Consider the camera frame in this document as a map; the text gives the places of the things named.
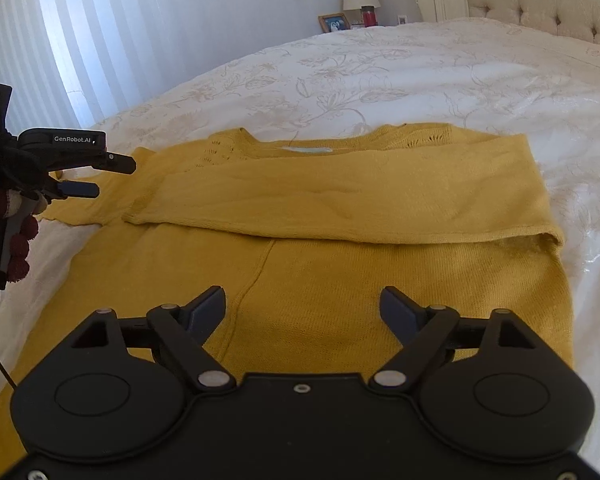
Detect yellow knit sweater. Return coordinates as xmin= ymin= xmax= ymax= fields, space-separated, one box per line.
xmin=0 ymin=121 xmax=576 ymax=480

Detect white window blinds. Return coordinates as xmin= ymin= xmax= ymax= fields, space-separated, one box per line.
xmin=0 ymin=0 xmax=192 ymax=132

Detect white floral bedspread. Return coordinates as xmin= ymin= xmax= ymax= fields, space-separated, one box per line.
xmin=0 ymin=18 xmax=600 ymax=474

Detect red candle jar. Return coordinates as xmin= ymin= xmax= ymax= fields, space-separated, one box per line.
xmin=361 ymin=6 xmax=378 ymax=27

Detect wooden picture frame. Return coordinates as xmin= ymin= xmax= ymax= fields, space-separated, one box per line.
xmin=318 ymin=13 xmax=351 ymax=34

